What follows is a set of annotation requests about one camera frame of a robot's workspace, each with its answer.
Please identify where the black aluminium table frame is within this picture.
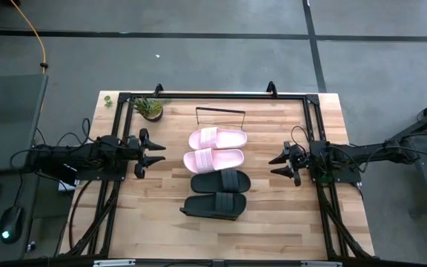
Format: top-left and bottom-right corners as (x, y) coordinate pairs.
(59, 81), (376, 267)

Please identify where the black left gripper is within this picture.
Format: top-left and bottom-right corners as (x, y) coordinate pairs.
(125, 128), (168, 180)

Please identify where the black computer mouse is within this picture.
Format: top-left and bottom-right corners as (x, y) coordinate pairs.
(0, 205), (24, 245)

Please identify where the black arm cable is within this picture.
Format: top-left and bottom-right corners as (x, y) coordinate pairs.
(290, 125), (311, 149)
(35, 117), (92, 148)

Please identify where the yellow cable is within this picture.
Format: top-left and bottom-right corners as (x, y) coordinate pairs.
(9, 0), (48, 73)

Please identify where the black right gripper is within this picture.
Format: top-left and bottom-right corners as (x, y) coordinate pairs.
(268, 140), (311, 188)

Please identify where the black table cable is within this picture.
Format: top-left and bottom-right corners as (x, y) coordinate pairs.
(67, 179), (93, 250)

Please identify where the pink rubber slide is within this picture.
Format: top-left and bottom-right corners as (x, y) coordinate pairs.
(188, 126), (248, 151)
(182, 148), (245, 174)

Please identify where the potted succulent plant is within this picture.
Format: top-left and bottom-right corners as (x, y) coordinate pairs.
(131, 95), (172, 122)

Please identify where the black rubber slide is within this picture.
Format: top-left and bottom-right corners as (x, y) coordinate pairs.
(179, 191), (248, 221)
(190, 168), (252, 194)

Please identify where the silver metal bracket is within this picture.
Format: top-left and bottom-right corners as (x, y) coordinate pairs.
(300, 260), (342, 267)
(93, 259), (136, 267)

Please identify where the grey side desk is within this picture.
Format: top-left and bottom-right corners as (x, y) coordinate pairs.
(0, 162), (76, 265)

